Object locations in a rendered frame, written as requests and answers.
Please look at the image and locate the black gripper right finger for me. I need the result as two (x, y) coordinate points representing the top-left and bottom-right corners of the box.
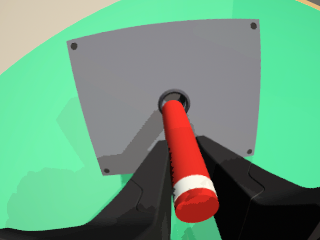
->
(196, 135), (320, 240)

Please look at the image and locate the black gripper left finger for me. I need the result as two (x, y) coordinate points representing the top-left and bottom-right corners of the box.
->
(0, 140), (172, 240)

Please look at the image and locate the dark red cylindrical peg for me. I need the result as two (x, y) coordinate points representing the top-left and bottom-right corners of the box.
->
(163, 101), (219, 223)

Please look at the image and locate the grey sloped panel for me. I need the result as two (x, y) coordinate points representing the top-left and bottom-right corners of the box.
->
(65, 19), (261, 176)

